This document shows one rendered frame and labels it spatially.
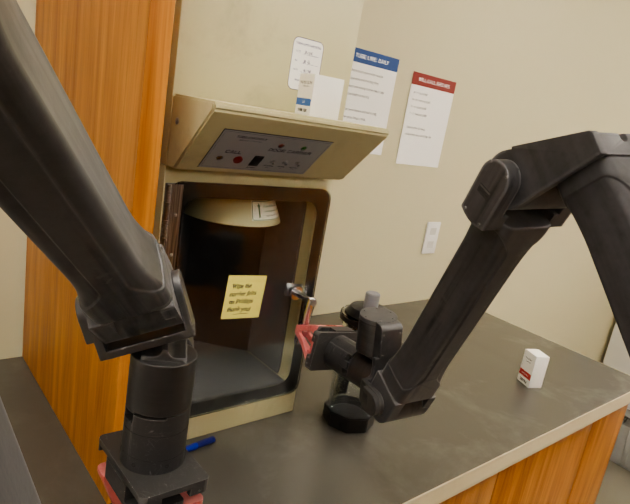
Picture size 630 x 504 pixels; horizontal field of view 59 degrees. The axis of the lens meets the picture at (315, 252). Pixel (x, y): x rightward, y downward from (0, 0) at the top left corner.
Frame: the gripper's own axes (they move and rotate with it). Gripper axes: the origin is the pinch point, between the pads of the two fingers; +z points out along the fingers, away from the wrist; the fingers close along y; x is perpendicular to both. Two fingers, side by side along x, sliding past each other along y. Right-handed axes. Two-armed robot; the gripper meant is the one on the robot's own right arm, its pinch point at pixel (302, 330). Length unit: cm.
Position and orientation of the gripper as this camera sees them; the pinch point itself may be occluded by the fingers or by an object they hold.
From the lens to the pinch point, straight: 98.8
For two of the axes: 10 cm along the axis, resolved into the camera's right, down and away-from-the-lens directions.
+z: -6.3, -2.8, 7.3
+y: -7.3, -1.0, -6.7
